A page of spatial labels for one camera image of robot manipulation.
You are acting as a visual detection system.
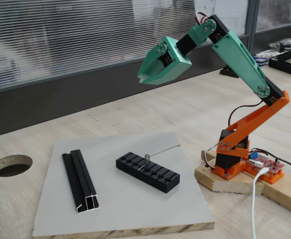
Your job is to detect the black red servo cable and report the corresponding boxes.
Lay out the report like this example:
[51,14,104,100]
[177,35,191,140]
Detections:
[228,99,265,127]

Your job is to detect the base servo wires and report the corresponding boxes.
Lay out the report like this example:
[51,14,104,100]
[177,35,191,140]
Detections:
[203,145,219,168]

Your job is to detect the orange controller board tray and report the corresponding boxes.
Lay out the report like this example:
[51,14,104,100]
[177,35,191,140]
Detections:
[244,164,285,185]

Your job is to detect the white USB cable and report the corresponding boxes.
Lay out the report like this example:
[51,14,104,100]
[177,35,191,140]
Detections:
[251,167,269,239]

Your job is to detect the black power cable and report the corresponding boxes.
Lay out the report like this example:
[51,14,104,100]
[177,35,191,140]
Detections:
[274,156,291,176]

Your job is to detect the long wooden base plank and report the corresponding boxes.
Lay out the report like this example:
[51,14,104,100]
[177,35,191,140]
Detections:
[259,167,291,218]

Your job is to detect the black aluminium profile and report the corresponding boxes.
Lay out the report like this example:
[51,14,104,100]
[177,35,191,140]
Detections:
[62,149,101,214]

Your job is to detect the red controller board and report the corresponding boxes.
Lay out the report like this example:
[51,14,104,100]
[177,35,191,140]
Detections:
[247,149,285,174]

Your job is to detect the clear bag of parts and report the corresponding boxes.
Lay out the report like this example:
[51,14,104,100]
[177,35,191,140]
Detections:
[269,38,291,53]

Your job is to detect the white paper sheet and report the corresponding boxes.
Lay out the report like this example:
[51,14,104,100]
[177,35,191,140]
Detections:
[194,0,248,38]

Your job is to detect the light wooden base block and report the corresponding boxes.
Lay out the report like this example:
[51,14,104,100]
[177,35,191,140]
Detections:
[194,149,266,195]

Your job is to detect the small silver metal bracket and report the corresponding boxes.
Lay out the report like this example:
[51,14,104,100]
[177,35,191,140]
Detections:
[138,153,152,172]

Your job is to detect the white packets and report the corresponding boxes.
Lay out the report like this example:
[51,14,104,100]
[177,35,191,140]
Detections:
[256,49,277,59]

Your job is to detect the black stand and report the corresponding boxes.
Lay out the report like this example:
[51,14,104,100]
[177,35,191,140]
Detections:
[219,64,240,79]

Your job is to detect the grey plywood board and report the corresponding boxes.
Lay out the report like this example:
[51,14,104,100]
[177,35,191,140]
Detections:
[32,131,215,238]

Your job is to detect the blue cards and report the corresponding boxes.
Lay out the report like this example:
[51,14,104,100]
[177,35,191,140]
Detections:
[253,56,270,67]

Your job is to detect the black metal frame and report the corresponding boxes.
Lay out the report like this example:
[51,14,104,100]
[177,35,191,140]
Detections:
[268,47,291,79]

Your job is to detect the black slotted holder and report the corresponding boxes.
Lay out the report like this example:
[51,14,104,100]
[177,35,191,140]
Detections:
[115,151,181,194]

